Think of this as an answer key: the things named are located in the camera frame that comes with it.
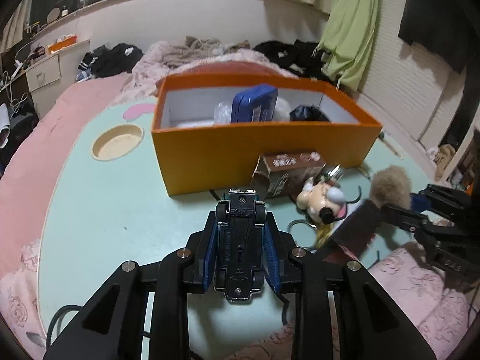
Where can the black hanging garment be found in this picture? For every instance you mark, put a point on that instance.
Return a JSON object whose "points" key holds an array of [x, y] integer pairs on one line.
{"points": [[435, 15]]}

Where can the blue metal tin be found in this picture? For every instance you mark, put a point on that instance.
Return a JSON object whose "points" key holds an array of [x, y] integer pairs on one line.
{"points": [[253, 105]]}

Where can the clear plastic bag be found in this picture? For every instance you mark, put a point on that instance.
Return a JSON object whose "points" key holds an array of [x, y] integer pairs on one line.
{"points": [[223, 112]]}

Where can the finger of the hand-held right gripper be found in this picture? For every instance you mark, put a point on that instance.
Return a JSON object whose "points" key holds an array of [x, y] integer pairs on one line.
{"points": [[405, 217], [442, 197]]}

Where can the small orange box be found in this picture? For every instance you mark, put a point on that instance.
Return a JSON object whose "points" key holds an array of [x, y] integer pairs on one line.
{"points": [[62, 44]]}

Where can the black striped clothes pile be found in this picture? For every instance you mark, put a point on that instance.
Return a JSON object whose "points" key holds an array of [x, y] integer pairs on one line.
{"points": [[112, 58]]}

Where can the round table mirror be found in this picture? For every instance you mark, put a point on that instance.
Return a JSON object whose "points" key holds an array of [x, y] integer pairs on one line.
{"points": [[53, 15]]}

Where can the white rolled mat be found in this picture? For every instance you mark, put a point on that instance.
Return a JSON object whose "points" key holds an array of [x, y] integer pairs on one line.
{"points": [[4, 125]]}

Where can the mint green cartoon desktop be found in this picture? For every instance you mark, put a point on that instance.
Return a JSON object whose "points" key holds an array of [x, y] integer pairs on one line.
{"points": [[112, 213]]}

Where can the white fur pompom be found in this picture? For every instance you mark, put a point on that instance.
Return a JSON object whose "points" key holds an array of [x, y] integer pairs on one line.
{"points": [[283, 110]]}

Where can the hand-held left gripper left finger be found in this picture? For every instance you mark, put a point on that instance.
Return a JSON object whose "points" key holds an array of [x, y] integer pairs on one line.
{"points": [[209, 258]]}

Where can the silver metal clasp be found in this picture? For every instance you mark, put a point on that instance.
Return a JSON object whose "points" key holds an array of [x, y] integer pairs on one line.
{"points": [[333, 172]]}

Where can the orange cardboard box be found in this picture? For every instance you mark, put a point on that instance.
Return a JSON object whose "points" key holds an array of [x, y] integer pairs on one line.
{"points": [[262, 150]]}

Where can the black leather pouch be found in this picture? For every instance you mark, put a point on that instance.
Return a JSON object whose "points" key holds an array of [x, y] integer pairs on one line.
{"points": [[309, 114]]}

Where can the pink fluffy blanket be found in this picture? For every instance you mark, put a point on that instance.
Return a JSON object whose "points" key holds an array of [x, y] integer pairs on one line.
{"points": [[168, 58]]}

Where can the beige knitted scarf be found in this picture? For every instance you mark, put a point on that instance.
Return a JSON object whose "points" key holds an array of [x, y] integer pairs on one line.
{"points": [[210, 43]]}

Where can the white louvered closet door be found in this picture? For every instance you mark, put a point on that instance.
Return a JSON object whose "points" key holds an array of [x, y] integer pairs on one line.
{"points": [[412, 82]]}

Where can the light green hanging garment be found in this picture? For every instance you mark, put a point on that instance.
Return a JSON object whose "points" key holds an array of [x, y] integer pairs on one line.
{"points": [[356, 26]]}

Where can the white drawer cabinet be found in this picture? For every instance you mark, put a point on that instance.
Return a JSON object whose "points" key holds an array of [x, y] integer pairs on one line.
{"points": [[45, 71]]}

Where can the small brown carton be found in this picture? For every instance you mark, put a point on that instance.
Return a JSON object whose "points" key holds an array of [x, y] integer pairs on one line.
{"points": [[285, 180]]}

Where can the green toy car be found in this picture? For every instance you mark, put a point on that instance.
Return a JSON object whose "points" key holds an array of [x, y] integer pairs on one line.
{"points": [[240, 247]]}

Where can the black clothing heap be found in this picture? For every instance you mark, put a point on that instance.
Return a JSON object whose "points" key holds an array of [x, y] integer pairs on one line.
{"points": [[292, 54]]}

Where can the pink bed sheet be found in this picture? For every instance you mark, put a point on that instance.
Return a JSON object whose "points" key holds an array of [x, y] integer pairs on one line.
{"points": [[45, 150]]}

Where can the beige plush toy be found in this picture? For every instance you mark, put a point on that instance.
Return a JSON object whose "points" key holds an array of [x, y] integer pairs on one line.
{"points": [[445, 161]]}

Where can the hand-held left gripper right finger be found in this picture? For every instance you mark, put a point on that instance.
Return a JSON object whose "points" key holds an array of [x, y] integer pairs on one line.
{"points": [[272, 258]]}

